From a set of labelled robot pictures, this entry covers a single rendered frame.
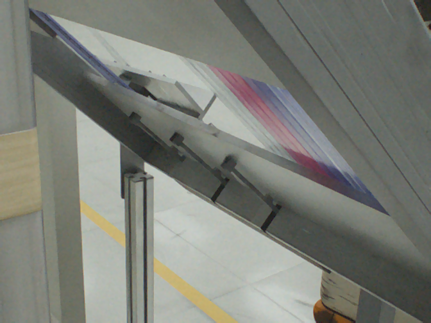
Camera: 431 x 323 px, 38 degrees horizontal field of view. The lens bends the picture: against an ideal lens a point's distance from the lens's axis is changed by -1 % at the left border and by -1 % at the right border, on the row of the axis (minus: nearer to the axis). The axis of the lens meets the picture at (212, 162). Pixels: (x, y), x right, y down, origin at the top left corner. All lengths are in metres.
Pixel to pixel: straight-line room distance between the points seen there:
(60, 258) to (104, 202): 1.26
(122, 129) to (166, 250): 1.20
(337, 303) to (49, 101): 0.92
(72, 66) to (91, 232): 1.41
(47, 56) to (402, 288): 0.57
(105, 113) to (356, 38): 0.76
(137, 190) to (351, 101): 0.86
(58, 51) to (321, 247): 0.46
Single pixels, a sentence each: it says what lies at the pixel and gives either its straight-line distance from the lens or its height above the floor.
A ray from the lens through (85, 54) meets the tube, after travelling 0.86.
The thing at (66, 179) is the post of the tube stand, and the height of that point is 0.59.
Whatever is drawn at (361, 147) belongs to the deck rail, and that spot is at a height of 0.98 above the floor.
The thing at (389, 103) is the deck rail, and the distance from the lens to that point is 0.28.
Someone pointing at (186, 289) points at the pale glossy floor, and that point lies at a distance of 1.96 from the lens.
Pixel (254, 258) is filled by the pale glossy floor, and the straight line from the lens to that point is 2.14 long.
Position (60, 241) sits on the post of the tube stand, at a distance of 1.27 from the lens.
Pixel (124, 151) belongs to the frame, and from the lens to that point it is 1.10.
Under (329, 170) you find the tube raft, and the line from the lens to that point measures 0.56.
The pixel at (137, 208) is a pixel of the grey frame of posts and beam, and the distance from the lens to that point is 1.11.
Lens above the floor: 1.07
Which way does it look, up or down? 21 degrees down
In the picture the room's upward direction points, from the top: 2 degrees clockwise
